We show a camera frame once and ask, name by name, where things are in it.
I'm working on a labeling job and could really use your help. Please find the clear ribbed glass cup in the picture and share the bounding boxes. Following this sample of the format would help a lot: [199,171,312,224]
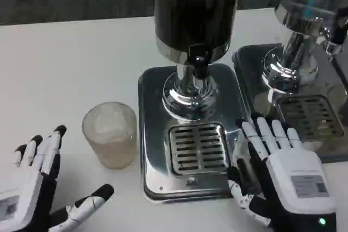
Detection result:
[82,102,138,170]

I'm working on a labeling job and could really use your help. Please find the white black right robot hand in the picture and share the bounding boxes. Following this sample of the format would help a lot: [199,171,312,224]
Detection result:
[227,112,339,232]

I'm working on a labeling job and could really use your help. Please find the steel drip tray with grid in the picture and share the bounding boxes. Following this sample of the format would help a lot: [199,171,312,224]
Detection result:
[138,62,259,204]
[232,43,348,165]

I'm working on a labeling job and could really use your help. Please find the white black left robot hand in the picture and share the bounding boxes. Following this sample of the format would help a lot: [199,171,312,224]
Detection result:
[0,124,115,232]

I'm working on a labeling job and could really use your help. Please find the steel drink dispenser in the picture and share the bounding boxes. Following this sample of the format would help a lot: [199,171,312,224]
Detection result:
[262,0,348,97]

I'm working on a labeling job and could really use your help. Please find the dark drink dispenser with tap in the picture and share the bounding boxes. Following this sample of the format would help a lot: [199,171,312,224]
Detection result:
[153,0,245,121]

